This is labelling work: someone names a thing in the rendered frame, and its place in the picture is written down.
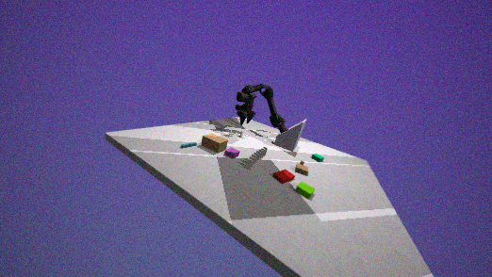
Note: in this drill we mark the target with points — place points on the red rectangular block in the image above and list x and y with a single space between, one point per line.
283 176

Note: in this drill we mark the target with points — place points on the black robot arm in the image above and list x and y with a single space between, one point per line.
246 97

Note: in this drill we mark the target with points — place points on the purple rectangular block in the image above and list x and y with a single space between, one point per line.
231 152

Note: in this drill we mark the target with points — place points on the green rectangular block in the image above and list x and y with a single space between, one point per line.
304 189

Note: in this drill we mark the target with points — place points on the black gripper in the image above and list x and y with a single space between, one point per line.
247 111

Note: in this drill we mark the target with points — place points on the green square block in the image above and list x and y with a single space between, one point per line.
317 157

